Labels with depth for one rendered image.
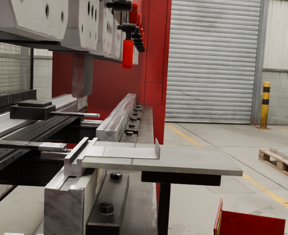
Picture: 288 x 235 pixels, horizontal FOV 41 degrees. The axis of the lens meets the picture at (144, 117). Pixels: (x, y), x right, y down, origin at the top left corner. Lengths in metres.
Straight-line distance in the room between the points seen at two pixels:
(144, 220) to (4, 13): 0.57
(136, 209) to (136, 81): 2.11
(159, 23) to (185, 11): 5.73
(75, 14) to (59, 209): 0.32
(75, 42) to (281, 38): 9.06
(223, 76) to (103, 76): 6.11
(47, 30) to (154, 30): 2.59
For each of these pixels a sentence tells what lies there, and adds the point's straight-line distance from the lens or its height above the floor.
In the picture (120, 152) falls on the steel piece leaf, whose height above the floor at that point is 1.00.
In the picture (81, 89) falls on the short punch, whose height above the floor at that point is 1.11.
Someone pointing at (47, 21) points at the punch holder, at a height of 1.19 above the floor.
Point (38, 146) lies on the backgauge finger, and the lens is 0.74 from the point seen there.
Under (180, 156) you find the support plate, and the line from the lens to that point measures 0.71.
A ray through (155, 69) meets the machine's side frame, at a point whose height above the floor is 1.15.
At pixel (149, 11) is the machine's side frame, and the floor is 1.56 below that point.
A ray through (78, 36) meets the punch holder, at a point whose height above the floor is 1.19.
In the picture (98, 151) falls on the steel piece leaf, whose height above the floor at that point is 1.00.
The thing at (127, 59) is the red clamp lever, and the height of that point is 1.17.
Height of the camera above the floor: 1.16
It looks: 7 degrees down
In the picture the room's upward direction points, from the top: 3 degrees clockwise
